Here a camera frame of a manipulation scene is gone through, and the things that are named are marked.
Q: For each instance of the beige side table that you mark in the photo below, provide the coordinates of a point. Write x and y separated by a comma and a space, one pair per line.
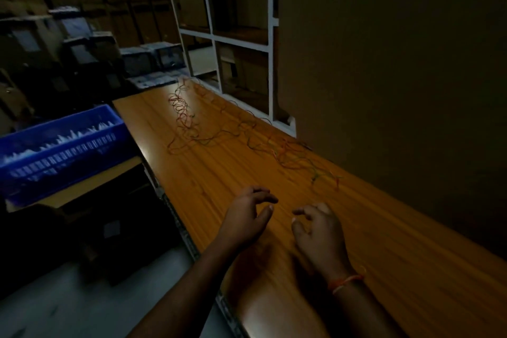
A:
75, 187

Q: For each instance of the person's right thumb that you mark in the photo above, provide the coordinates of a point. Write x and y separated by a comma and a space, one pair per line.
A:
296, 229

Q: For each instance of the person's right hand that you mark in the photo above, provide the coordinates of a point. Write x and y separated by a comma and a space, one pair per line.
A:
323, 236

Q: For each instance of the dark cardboard box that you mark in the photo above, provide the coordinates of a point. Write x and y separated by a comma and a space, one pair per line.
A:
115, 223

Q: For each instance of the large brown cardboard sheet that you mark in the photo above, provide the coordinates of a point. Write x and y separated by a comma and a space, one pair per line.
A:
392, 84

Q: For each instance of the orange thread wristband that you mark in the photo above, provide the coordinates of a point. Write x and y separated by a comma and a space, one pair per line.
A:
344, 281

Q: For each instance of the white parts in crate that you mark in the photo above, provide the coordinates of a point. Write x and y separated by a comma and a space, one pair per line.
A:
59, 139

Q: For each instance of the stack of grey printed boxes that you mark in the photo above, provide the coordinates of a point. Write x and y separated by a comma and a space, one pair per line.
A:
119, 56

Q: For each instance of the blue plastic crate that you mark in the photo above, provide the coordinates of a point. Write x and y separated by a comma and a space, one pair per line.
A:
59, 151

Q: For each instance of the person's left thumb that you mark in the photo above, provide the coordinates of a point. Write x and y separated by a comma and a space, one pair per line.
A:
264, 218

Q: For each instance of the white shelving unit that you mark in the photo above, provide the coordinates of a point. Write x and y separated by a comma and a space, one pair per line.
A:
233, 32

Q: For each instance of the person's left hand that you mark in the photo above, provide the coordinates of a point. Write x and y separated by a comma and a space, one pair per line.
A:
239, 221

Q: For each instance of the person's right forearm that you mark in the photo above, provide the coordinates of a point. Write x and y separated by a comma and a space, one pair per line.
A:
366, 308

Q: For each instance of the person's left forearm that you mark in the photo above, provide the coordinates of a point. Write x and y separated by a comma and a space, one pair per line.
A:
180, 294

